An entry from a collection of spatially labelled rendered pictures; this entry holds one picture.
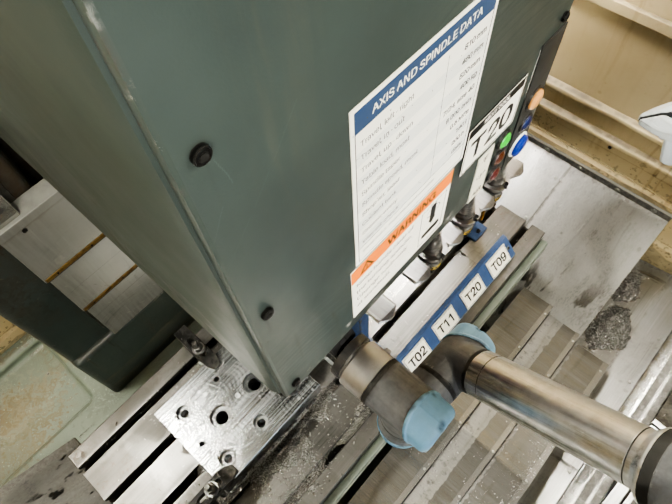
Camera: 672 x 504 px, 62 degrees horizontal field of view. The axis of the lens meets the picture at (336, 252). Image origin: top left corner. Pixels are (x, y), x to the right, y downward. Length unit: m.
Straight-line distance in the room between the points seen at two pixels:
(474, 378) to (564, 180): 1.04
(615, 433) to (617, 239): 1.07
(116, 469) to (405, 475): 0.67
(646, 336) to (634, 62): 0.76
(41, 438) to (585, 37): 1.81
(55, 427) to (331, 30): 1.71
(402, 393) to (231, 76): 0.58
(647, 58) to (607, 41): 0.10
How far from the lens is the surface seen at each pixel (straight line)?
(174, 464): 1.40
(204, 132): 0.26
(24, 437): 1.94
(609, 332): 1.80
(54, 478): 1.77
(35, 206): 1.13
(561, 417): 0.78
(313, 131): 0.32
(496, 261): 1.48
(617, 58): 1.55
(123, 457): 1.45
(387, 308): 1.09
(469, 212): 1.17
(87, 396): 1.88
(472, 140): 0.58
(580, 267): 1.75
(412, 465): 1.48
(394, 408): 0.76
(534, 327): 1.66
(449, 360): 0.89
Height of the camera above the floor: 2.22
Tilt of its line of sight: 61 degrees down
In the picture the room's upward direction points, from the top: 6 degrees counter-clockwise
